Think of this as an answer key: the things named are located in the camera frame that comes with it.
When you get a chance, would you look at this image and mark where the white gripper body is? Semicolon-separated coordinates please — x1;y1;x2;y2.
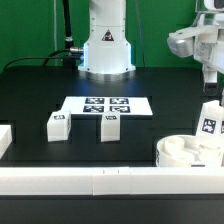
167;0;224;72

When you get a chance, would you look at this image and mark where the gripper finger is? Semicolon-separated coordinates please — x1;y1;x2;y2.
202;66;218;93

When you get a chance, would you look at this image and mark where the round white stool seat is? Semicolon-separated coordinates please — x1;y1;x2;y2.
156;135;224;168

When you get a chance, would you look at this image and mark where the white marker base plate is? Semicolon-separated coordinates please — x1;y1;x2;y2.
62;96;153;116

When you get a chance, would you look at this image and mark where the black vertical cable post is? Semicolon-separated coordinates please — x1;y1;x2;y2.
62;0;75;69

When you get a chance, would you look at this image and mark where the white front barrier wall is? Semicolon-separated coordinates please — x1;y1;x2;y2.
0;167;224;195

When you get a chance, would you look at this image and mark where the white barrier wall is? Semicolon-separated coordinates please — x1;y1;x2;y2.
0;167;224;195
0;125;12;159

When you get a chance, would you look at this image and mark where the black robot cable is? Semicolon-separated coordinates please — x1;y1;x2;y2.
1;49;84;73

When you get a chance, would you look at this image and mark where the white left barrier wall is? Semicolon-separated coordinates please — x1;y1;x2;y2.
0;125;12;159

